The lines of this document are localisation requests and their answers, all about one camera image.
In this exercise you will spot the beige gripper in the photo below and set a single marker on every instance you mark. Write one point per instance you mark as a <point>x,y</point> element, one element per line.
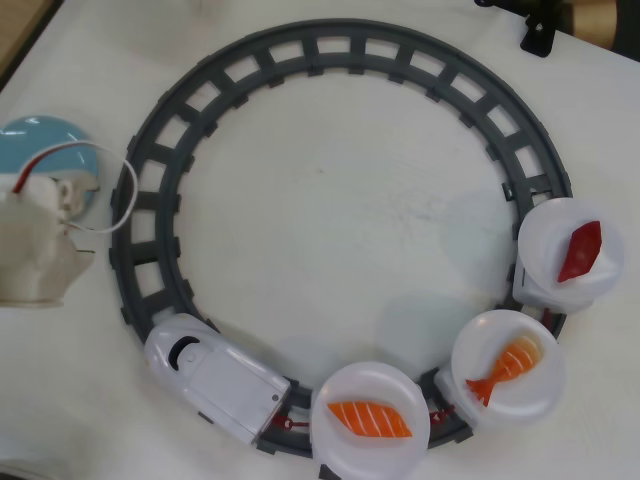
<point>36,272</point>

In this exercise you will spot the orange salmon sushi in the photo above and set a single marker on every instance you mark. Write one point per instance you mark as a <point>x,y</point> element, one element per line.
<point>370,420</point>

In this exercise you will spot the blue round dish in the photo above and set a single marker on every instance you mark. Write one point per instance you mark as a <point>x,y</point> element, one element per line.
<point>30,140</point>

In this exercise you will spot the white Shinkansen toy locomotive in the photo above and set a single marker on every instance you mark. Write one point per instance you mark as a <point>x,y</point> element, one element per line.
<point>220,380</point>

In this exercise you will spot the orange shrimp sushi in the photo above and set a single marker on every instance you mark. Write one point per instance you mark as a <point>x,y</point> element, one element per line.
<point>510,367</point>

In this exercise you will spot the red tuna sushi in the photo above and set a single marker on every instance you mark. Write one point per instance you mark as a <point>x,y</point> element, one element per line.
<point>582,252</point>

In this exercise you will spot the white round plastic plate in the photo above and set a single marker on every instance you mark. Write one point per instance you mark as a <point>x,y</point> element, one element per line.
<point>542,235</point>
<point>525,400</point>
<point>370,460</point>

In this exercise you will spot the white toy train wagon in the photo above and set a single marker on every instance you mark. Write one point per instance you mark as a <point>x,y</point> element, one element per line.
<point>550,297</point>
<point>452,395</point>

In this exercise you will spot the black metal clamp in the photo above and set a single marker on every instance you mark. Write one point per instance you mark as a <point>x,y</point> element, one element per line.
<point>542,42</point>

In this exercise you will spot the tan cardboard tube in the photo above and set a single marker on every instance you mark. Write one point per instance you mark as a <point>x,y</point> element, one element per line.
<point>585,17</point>

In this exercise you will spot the grey circular toy rail track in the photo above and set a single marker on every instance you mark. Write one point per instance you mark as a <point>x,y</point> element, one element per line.
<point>310,50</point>

